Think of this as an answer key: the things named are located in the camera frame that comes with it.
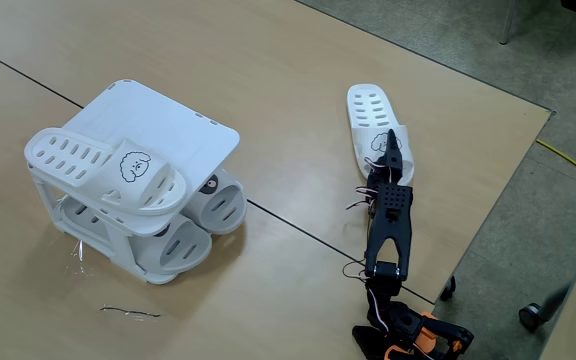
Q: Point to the white dog slipper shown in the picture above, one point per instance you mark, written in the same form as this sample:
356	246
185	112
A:
365	150
108	185

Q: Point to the grey bear slipper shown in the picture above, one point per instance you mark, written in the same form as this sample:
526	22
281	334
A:
223	210
178	247

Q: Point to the white two-shelf shoe rack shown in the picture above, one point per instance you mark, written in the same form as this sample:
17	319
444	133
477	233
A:
168	120

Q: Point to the black table caster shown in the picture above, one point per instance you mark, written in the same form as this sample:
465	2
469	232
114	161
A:
449	289

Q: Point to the metal chair leg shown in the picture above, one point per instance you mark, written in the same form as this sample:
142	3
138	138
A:
508	22

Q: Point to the black chair caster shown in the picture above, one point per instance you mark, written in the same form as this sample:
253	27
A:
530	316

